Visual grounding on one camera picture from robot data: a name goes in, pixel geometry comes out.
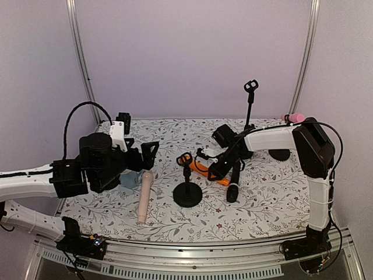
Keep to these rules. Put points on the pink microphone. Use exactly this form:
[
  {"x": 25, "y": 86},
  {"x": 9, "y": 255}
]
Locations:
[{"x": 293, "y": 118}]

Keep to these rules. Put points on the tall black mic stand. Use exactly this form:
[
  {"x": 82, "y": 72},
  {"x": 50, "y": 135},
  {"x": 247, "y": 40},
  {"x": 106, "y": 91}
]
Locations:
[{"x": 249, "y": 102}]

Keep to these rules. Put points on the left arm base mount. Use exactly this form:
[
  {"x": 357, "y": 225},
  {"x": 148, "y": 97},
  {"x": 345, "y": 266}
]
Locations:
[{"x": 74, "y": 242}]

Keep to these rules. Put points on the right aluminium frame post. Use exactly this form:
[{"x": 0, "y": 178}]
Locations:
[{"x": 306, "y": 57}]

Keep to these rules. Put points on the beige microphone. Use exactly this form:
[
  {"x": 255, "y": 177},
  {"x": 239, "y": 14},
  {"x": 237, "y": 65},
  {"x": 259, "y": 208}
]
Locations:
[{"x": 147, "y": 179}]

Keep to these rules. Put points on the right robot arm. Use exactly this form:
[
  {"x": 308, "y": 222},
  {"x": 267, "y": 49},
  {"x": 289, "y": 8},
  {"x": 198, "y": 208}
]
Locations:
[{"x": 315, "y": 153}]

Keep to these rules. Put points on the orange microphone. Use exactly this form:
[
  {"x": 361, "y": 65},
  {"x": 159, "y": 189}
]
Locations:
[{"x": 199, "y": 168}]

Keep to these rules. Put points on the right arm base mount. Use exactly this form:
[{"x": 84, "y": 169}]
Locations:
[{"x": 314, "y": 242}]

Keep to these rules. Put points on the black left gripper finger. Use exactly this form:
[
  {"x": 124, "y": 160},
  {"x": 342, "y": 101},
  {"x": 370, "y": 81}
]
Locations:
[
  {"x": 129, "y": 142},
  {"x": 149, "y": 151}
]

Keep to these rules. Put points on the aluminium frame post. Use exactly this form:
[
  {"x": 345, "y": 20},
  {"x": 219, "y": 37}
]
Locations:
[
  {"x": 80, "y": 55},
  {"x": 306, "y": 57}
]

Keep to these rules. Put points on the aluminium front rail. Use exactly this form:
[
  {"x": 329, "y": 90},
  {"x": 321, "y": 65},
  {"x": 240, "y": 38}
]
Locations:
[{"x": 241, "y": 259}]

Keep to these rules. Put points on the black microphone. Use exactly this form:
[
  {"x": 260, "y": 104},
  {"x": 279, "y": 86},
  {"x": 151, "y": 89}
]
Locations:
[{"x": 233, "y": 187}]

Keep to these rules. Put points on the light blue mug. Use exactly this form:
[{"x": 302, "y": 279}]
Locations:
[{"x": 130, "y": 179}]

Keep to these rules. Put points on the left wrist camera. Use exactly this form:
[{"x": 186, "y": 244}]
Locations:
[{"x": 119, "y": 128}]

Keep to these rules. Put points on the short black mic stand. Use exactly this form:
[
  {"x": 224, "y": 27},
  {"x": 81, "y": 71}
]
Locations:
[{"x": 281, "y": 154}]

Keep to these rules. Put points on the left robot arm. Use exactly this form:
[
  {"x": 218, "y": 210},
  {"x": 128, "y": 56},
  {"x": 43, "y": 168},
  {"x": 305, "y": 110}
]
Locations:
[{"x": 97, "y": 168}]

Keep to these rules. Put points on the left aluminium frame post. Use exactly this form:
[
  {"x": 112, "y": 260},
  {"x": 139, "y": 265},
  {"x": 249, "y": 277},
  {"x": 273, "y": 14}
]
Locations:
[{"x": 80, "y": 55}]

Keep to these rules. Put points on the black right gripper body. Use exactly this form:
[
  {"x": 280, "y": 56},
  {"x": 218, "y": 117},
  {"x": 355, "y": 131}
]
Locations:
[{"x": 226, "y": 159}]

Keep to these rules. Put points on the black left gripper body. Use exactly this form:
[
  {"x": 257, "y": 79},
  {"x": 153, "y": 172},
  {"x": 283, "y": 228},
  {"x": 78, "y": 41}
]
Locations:
[{"x": 137, "y": 159}]

